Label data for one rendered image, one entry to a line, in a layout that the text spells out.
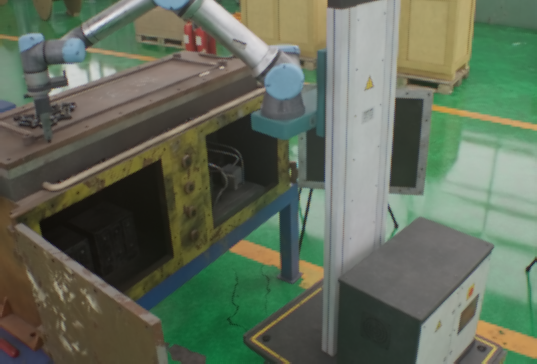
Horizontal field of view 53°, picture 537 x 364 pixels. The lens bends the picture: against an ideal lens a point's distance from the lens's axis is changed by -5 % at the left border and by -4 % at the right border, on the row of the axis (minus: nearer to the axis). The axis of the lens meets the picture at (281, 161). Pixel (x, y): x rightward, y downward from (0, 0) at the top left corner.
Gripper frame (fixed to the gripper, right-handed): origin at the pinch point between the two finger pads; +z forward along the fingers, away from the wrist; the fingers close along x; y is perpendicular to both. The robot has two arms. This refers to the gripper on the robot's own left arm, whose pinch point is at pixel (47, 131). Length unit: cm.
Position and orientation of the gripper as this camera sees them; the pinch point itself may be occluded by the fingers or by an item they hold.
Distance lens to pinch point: 190.6
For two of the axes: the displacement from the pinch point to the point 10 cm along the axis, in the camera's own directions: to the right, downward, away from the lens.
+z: 0.2, 9.0, 4.3
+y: -9.0, 2.1, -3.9
